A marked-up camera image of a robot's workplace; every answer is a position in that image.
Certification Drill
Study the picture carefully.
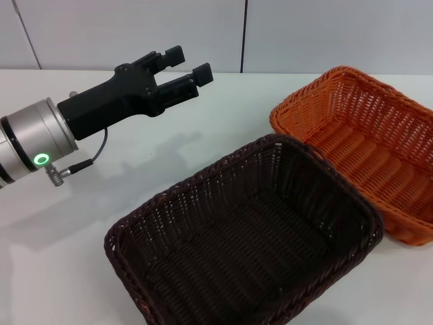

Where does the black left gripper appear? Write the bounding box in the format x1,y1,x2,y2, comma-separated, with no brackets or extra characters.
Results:
56,45,215,142

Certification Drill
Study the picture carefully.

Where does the dark brown woven basket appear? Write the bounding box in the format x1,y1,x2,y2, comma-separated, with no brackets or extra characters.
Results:
104,133,385,325

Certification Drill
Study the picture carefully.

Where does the orange woven basket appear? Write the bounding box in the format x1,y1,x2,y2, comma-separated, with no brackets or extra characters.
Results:
269,66,433,248

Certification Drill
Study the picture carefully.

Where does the black vertical wall strip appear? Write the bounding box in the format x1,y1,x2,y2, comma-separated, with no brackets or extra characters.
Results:
240,0,250,74

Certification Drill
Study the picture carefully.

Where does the black wrist cable with connector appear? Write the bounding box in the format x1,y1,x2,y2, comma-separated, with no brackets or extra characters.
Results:
45,127,109,188

